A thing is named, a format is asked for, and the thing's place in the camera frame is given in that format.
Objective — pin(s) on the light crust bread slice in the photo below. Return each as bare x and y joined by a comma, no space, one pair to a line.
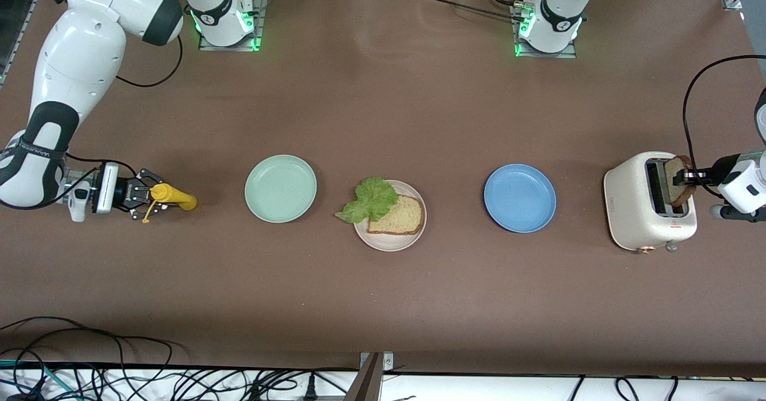
401,215

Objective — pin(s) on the metal table bracket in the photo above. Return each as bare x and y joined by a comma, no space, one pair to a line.
371,383

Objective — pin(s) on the aluminium frame profile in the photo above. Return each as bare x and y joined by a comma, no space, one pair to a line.
24,12

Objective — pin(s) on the dark crust bread slice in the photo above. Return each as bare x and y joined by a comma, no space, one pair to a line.
679,188

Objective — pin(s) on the yellow mustard squeeze bottle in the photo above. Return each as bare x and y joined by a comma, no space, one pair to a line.
179,199

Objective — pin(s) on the blue plate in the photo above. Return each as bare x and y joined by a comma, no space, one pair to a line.
519,199

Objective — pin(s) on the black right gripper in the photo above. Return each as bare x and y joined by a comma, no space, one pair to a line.
126,193

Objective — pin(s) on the green plate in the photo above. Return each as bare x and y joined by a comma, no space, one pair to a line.
280,188

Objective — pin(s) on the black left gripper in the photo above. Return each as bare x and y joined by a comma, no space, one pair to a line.
721,166

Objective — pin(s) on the beige plate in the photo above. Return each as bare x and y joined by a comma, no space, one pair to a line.
389,242

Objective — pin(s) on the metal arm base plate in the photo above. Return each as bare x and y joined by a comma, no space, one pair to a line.
565,54
261,18

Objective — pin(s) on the black power plug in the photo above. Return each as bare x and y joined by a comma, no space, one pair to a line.
310,389

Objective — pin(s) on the green lettuce leaf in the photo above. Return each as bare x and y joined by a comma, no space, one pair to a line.
371,200

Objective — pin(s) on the white two-slot toaster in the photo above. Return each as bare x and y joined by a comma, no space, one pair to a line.
628,209

